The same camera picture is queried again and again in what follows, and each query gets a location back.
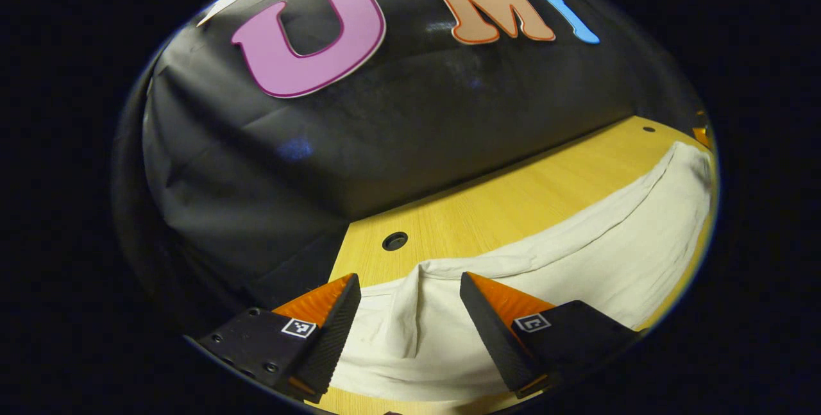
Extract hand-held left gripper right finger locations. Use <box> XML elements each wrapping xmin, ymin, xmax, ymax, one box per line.
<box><xmin>459</xmin><ymin>271</ymin><xmax>643</xmax><ymax>400</ymax></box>

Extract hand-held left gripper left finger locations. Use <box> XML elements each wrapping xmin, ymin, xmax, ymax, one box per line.
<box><xmin>185</xmin><ymin>273</ymin><xmax>362</xmax><ymax>403</ymax></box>

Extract white jeans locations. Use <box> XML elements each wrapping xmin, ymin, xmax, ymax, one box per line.
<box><xmin>330</xmin><ymin>140</ymin><xmax>716</xmax><ymax>403</ymax></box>

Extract black backdrop cloth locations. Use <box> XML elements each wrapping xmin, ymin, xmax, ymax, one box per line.
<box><xmin>112</xmin><ymin>0</ymin><xmax>706</xmax><ymax>332</ymax></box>

